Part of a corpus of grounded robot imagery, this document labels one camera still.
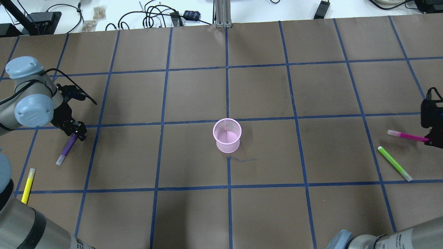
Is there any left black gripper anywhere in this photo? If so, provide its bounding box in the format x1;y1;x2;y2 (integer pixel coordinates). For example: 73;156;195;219
52;90;88;141

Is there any green pen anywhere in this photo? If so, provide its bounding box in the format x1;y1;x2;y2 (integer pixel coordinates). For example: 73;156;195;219
378;146;413;182

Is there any purple pen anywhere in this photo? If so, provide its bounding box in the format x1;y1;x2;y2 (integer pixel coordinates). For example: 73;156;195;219
55;134;78;165

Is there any pink pen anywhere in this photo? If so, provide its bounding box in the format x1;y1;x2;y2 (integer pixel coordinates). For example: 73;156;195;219
387;130;430;143

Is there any pink mesh cup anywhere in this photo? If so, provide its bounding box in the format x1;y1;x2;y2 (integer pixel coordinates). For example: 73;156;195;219
213;118;242;154

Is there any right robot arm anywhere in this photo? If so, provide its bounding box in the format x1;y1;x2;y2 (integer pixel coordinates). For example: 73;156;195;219
327;93;443;249

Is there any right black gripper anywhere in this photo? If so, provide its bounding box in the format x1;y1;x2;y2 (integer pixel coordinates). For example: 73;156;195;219
421;99;443;149

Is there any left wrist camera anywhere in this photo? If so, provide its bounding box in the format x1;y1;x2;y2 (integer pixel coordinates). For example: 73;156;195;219
56;84;97;105

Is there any yellow pen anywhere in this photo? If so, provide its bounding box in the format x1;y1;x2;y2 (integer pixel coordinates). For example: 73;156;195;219
21;168;36;205

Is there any aluminium frame post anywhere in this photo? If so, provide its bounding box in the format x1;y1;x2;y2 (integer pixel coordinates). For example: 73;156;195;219
213;0;232;28

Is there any small blue device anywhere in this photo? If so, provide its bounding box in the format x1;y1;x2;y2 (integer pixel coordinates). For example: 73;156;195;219
182;10;201;21

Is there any black cable bundle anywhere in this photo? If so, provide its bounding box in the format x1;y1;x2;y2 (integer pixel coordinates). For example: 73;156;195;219
104;0;211;31

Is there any black power adapter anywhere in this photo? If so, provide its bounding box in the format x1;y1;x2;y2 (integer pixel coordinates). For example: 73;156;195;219
313;0;330;19

